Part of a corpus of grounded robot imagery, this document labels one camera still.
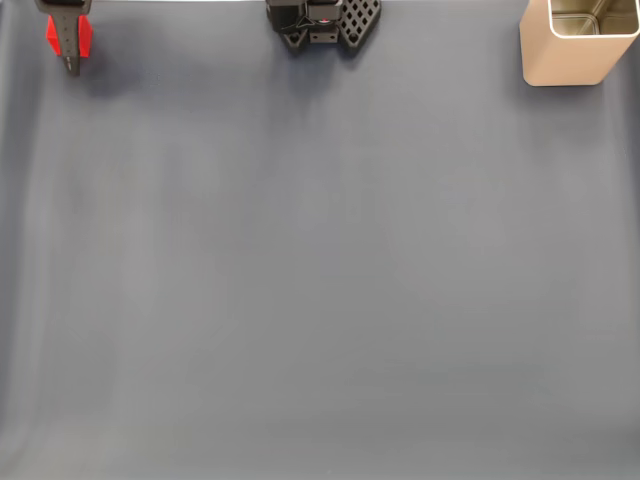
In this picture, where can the red cube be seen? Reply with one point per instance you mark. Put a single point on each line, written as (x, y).
(86, 37)

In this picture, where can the beige metal square container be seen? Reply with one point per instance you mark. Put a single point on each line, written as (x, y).
(550, 60)

